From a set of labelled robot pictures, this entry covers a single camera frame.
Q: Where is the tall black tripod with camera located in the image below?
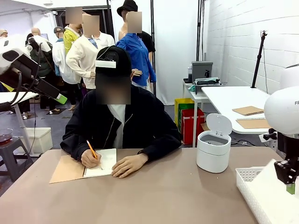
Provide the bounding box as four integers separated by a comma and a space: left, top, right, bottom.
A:
250, 29, 269, 89

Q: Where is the grey stool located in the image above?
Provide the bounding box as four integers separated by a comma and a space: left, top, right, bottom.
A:
0, 137, 34, 183

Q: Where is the white perforated plastic basket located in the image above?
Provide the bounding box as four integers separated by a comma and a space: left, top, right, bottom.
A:
235, 166, 299, 224

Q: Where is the person's left hand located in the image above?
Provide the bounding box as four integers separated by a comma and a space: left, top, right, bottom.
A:
111, 153, 149, 179

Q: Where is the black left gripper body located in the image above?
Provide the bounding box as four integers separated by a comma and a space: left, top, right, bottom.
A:
9, 54, 42, 89

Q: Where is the black left arm cable bundle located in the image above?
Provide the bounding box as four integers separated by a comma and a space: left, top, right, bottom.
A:
0, 42, 43, 113

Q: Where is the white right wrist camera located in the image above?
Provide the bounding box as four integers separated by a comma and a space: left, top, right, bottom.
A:
263, 128, 279, 143

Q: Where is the yellow pencil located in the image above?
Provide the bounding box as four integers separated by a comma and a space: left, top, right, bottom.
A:
86, 140, 104, 170

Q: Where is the grey square box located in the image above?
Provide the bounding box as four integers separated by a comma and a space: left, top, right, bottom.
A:
191, 61, 214, 84

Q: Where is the black baseball cap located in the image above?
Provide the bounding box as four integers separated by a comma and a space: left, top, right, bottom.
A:
95, 45, 132, 78

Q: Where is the person's left forearm black sleeve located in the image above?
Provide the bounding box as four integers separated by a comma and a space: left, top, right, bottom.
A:
137, 136, 183, 163

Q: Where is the white lidded trash bin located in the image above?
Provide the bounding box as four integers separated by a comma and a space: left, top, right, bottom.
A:
196, 113, 233, 174

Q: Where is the black bucket hat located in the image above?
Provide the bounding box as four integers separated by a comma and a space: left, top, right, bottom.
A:
116, 0, 139, 18

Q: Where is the yellow and green bag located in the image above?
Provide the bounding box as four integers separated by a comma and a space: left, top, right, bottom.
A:
174, 98, 195, 126

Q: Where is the mannequin in yellow jacket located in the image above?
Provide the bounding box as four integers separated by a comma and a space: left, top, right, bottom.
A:
63, 8, 83, 56

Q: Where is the person's torso in black jacket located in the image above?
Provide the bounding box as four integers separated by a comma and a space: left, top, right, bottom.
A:
60, 84, 183, 163

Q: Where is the mannequin in blue shirt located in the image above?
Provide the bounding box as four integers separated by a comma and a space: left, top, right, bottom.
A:
115, 9, 157, 94

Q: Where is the white head-mounted camera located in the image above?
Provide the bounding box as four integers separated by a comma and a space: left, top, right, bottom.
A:
95, 60, 117, 69

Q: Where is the white paper sheet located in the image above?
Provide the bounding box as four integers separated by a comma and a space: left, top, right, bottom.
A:
253, 158, 299, 212

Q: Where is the mannequin in cream cardigan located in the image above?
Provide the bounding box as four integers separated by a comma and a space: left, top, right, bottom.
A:
65, 14, 117, 91

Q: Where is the red bag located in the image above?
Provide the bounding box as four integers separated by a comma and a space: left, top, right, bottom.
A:
180, 108, 206, 146

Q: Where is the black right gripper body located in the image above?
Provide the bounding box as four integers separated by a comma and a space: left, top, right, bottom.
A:
276, 132, 299, 162

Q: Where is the small white side table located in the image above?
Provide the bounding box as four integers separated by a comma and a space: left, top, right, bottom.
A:
182, 80, 212, 148

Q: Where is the mannequin in dark puffer jacket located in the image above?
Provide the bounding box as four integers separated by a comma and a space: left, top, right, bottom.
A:
26, 28, 57, 112

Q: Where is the person's right hand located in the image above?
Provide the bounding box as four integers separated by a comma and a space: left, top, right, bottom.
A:
80, 149, 103, 169

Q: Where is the large white desk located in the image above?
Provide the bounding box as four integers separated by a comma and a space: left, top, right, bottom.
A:
201, 86, 276, 135

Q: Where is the large brown spiral notebook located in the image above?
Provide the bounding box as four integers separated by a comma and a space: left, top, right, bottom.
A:
235, 118, 273, 130

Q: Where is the grey open tray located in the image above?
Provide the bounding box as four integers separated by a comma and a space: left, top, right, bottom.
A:
194, 77, 222, 96

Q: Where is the person's right forearm black sleeve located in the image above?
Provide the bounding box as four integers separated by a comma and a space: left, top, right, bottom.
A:
60, 133, 95, 162

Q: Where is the black double light stand pole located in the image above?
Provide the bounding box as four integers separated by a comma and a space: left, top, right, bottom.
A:
195, 0, 206, 62

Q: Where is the mannequin in cap and white shirt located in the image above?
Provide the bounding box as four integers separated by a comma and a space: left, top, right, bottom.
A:
52, 26, 80, 111

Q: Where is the spiral notebook with brown cover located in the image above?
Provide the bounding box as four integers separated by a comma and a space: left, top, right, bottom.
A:
49, 147, 118, 184

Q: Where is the white desk with leg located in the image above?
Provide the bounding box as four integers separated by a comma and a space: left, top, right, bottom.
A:
0, 91, 42, 157

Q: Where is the white floor storage bin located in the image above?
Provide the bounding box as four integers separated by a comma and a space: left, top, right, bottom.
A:
17, 127, 53, 155

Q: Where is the mannequin in black t-shirt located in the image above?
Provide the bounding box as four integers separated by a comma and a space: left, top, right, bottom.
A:
139, 31, 157, 54

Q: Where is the small brown cardboard notebook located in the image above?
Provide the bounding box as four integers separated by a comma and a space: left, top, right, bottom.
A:
231, 105, 266, 117

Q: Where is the clear bowl with red contents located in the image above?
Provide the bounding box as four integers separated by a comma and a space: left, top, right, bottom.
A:
0, 128, 14, 146

